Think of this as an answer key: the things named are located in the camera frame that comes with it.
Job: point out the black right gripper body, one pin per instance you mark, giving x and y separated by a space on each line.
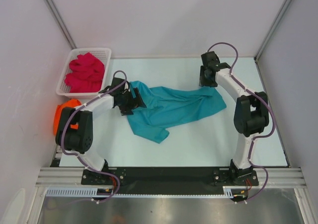
209 82

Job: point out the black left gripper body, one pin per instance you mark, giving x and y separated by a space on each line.
127 103

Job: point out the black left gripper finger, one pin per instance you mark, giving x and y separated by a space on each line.
134 92
138 102

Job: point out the teal t shirt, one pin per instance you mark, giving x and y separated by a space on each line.
166 108

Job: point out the white plastic basket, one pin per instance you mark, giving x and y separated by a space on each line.
103 54

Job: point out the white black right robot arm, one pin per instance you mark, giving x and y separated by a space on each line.
251 116

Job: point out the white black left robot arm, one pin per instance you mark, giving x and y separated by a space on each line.
75 129

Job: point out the magenta t shirt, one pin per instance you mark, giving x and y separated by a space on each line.
86 75

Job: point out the orange t shirt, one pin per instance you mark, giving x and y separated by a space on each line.
72 103

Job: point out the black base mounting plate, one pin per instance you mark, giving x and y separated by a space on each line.
180 180

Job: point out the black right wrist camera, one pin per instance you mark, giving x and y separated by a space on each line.
209 59

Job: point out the white slotted cable duct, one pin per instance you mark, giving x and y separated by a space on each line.
105 193

